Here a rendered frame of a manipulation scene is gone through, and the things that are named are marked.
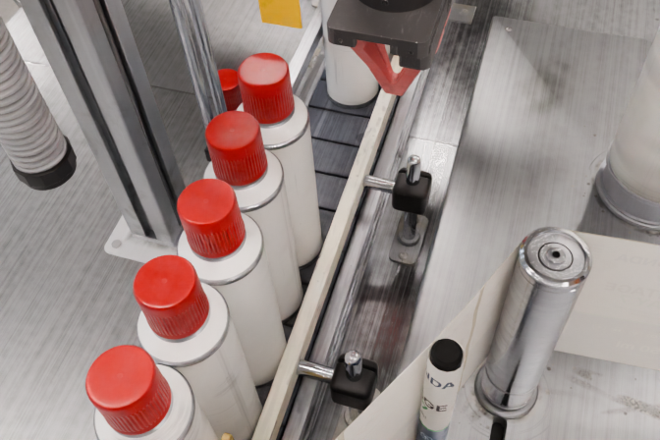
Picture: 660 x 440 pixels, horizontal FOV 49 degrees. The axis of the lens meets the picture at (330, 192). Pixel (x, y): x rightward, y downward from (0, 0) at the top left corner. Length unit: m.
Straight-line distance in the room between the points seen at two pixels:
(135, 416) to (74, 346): 0.32
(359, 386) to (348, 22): 0.24
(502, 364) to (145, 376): 0.24
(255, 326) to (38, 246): 0.32
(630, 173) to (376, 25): 0.27
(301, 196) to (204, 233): 0.15
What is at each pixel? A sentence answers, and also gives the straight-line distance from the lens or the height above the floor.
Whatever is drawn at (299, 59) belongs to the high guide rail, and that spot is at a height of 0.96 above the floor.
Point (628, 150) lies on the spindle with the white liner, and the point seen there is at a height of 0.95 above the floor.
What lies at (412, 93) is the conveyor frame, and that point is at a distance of 0.73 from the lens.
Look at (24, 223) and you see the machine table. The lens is 0.77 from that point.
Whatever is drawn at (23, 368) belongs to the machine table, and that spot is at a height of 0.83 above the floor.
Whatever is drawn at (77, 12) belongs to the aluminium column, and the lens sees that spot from 0.50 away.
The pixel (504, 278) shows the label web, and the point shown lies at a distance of 0.43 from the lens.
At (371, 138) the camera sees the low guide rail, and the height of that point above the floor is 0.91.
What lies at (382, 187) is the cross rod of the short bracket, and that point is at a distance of 0.62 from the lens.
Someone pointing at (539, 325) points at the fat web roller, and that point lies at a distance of 0.43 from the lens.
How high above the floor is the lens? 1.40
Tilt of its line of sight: 53 degrees down
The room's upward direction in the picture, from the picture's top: 5 degrees counter-clockwise
